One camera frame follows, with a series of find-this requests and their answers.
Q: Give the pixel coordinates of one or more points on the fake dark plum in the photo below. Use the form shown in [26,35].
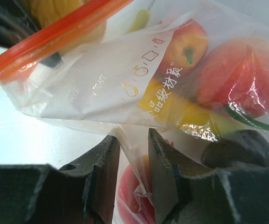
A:
[238,149]

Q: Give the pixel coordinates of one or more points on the fake red yellow apple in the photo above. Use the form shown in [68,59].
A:
[134,199]

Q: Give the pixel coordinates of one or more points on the clear zip top bag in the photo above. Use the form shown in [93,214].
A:
[72,72]

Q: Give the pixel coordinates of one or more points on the fake small peach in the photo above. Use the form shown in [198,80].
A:
[187,47]

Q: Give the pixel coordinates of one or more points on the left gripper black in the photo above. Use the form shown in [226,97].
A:
[16,23]

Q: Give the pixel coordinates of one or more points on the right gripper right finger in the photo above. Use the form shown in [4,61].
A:
[186,192]

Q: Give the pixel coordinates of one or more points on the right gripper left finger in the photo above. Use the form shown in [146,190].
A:
[80,192]

